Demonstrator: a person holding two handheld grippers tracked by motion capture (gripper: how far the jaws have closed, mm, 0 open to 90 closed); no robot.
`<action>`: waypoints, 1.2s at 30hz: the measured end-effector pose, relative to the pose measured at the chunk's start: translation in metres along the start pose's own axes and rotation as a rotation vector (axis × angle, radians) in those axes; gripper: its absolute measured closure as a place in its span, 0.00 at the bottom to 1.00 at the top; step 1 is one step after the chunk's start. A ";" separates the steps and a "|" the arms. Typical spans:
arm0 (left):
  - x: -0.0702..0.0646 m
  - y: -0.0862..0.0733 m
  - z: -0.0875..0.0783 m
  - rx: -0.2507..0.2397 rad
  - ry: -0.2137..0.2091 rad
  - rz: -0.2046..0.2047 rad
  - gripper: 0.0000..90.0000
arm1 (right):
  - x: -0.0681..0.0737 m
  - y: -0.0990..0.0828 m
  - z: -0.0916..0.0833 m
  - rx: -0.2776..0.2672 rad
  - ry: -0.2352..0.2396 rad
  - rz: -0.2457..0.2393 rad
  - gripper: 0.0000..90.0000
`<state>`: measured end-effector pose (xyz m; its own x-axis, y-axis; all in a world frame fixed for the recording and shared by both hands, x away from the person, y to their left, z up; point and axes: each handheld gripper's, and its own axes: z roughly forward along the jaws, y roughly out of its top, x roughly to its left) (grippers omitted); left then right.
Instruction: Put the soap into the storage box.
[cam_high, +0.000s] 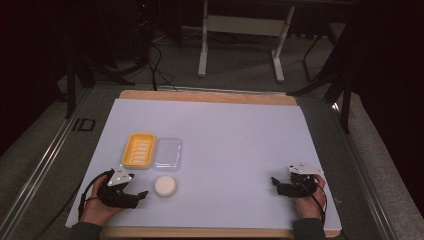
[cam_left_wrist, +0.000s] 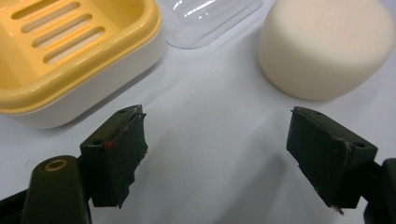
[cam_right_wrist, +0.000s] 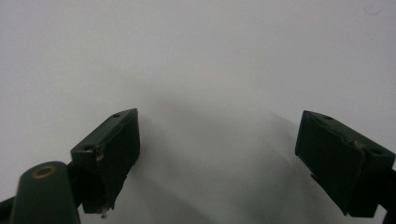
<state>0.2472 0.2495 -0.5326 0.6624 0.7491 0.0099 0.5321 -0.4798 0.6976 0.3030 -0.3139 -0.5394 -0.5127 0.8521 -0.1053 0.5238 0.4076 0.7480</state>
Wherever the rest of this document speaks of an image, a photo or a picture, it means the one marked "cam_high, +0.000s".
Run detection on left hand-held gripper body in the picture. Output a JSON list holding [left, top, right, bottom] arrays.
[[97, 166, 140, 210]]

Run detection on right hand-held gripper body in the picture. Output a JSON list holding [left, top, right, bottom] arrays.
[[282, 161, 325, 199]]

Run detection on person's left hand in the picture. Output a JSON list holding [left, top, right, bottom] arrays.
[[79, 174, 116, 228]]

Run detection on person's right hand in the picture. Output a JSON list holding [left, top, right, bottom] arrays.
[[294, 173, 328, 220]]

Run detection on round white soap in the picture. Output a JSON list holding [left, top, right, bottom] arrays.
[[153, 175, 178, 199]]

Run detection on yellow soap dish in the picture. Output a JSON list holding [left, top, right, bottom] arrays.
[[121, 132, 157, 170]]

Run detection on clear plastic container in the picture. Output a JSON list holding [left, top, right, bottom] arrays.
[[152, 137, 184, 172]]

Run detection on white table sheet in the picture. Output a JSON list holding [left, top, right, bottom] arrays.
[[65, 98, 343, 232]]

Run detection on black stand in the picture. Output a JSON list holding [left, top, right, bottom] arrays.
[[56, 49, 136, 120], [288, 63, 355, 135]]

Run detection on dark chair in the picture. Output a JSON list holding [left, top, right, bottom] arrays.
[[301, 21, 348, 82]]

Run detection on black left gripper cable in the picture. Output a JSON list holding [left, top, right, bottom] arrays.
[[77, 169, 116, 222]]

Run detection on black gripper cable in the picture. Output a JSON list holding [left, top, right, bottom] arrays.
[[77, 169, 116, 222], [299, 182, 329, 225]]

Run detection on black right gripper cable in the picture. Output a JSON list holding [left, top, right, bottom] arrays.
[[299, 182, 329, 225]]

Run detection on metal floor rail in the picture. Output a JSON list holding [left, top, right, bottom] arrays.
[[331, 101, 399, 240], [0, 87, 94, 240]]

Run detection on black floor cables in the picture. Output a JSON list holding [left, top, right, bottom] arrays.
[[145, 39, 179, 93]]

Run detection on white metal table frame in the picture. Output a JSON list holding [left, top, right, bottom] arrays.
[[197, 0, 296, 84]]

